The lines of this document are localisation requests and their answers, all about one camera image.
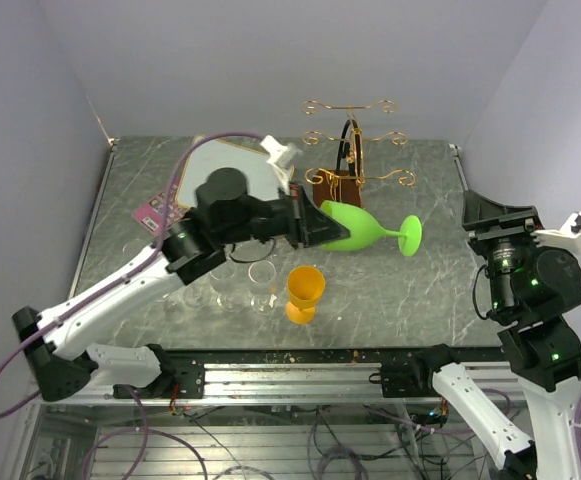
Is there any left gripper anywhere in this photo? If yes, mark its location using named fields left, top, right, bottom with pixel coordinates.
left=219, top=181, right=351, bottom=250

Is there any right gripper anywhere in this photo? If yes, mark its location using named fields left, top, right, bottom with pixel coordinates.
left=462, top=188, right=547, bottom=316

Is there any green wine glass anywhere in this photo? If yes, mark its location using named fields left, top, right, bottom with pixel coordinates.
left=320, top=200, right=423, bottom=257

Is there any orange wine glass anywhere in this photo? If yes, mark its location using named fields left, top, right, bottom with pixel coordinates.
left=285, top=266, right=326, bottom=325

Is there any clear wine glass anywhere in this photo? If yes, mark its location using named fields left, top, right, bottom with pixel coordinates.
left=248, top=260, right=277, bottom=315
left=122, top=239, right=147, bottom=261
left=210, top=262, right=243, bottom=312
left=183, top=283, right=212, bottom=309

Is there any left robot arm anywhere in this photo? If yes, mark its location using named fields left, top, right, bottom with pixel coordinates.
left=13, top=168, right=351, bottom=402

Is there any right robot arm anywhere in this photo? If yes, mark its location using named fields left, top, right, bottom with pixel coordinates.
left=410, top=190, right=581, bottom=479

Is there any gold framed whiteboard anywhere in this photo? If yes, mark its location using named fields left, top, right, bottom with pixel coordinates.
left=176, top=139, right=278, bottom=207

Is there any pink card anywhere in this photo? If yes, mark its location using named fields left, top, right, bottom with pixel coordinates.
left=132, top=184, right=189, bottom=236

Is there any gold wire glass rack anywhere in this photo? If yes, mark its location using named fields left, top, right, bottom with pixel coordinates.
left=301, top=99, right=416, bottom=207

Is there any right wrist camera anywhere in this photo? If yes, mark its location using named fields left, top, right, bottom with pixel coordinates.
left=532, top=212, right=581, bottom=255

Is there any aluminium rail frame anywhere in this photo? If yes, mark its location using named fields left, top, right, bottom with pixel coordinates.
left=24, top=349, right=526, bottom=401

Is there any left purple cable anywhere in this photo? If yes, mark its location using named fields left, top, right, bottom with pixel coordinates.
left=0, top=131, right=266, bottom=421

